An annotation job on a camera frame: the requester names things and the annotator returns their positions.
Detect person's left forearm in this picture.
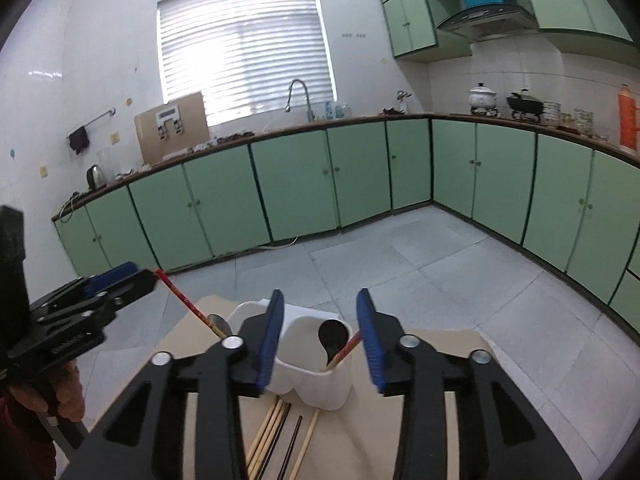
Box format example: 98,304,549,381
0,394,57,480

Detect brown cardboard box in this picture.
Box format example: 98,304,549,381
134,91,211,166

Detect green wall cabinets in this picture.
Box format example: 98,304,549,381
375,0,636,64

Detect black wok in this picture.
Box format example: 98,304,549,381
506,89,545,122

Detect white floor cable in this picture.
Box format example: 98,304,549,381
254,236,302,252

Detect clear glass pitcher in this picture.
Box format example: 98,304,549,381
96,147,114,186

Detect metal kitchen faucet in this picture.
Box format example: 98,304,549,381
285,78,316,124

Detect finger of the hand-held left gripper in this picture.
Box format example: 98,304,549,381
29,269,161,332
47,261,139,304

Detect orange thermos flask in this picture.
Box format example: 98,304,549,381
617,83,639,150

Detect white utensil holder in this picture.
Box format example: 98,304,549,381
222,300,354,412

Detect red chopstick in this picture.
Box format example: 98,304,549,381
154,268,227,339
324,332,363,372

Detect black range hood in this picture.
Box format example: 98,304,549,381
434,4,539,41

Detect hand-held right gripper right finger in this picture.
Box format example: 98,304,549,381
356,287,583,480

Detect green base cabinets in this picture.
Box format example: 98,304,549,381
51,116,640,332

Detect white lidded pot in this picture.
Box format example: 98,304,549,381
467,82,499,114

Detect white window blind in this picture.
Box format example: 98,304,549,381
156,0,337,128

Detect stack of patterned bowls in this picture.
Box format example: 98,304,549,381
572,108,596,137

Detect dark hanging towel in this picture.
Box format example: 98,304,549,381
68,127,91,155

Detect black spoon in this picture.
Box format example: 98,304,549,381
318,319,351,368

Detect metal towel bar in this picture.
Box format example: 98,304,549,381
67,107,117,141

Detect person's left hand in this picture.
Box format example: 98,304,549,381
10,360,87,423

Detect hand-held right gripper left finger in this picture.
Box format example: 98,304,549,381
60,289,286,480

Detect brown countertop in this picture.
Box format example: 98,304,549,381
51,111,640,221

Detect wooden chopstick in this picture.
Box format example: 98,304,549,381
289,408,321,480
244,395,281,467
249,400,287,477

